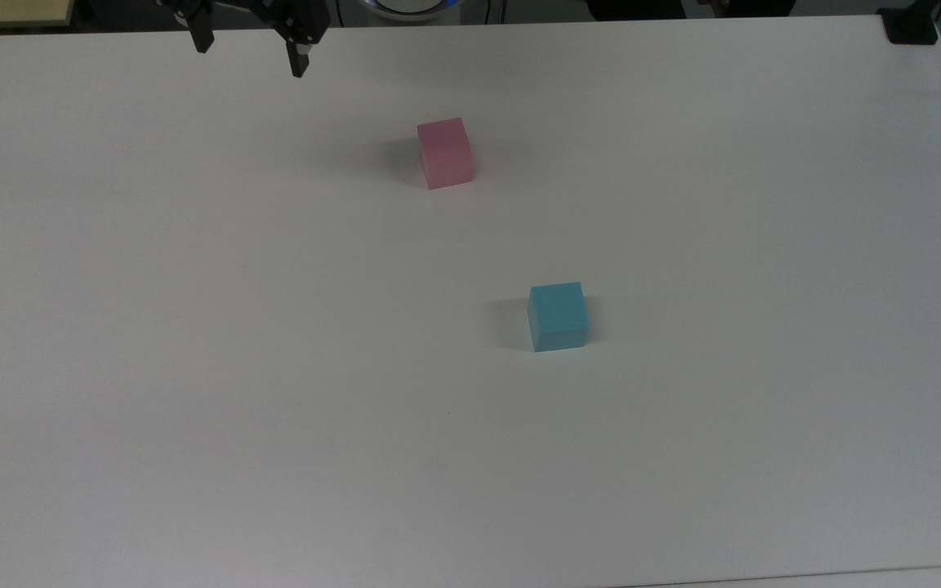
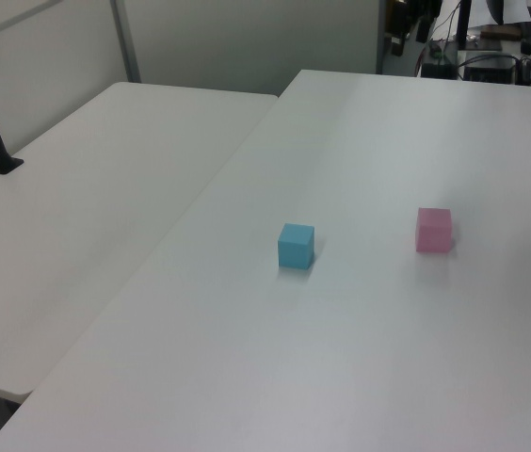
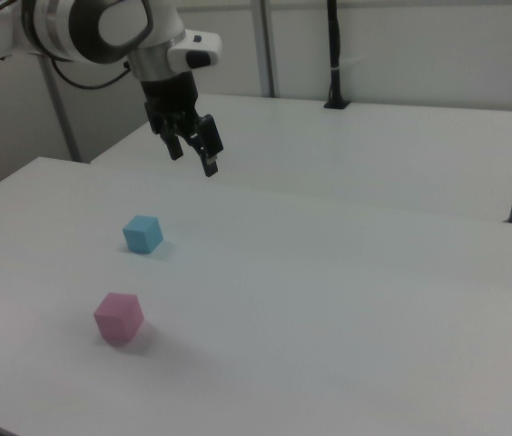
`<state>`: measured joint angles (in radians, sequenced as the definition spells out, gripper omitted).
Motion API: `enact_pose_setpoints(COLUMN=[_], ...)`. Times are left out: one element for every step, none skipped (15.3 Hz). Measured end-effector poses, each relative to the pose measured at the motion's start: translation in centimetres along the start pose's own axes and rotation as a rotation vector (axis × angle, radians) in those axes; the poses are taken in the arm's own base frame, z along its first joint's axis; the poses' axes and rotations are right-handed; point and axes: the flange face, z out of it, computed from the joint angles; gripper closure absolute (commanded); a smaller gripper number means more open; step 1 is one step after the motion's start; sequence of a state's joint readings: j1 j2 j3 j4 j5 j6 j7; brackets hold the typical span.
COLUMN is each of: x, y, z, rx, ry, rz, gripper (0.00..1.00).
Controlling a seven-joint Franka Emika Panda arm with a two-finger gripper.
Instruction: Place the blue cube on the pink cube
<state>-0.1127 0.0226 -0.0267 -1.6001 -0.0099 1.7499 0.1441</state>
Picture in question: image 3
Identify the grey metal partition post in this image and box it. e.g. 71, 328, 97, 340
36, 54, 84, 164
250, 0, 281, 98

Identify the black robot wrist cable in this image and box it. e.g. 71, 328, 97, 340
49, 56, 133, 91

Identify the white side table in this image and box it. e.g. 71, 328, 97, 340
89, 93, 512, 224

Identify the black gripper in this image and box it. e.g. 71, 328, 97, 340
140, 71, 225, 179

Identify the blue cube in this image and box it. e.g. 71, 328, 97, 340
122, 214, 165, 255

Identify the pink cube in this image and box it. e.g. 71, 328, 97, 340
93, 292, 144, 347

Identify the black camera pole with base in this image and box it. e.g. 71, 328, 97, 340
322, 0, 353, 111

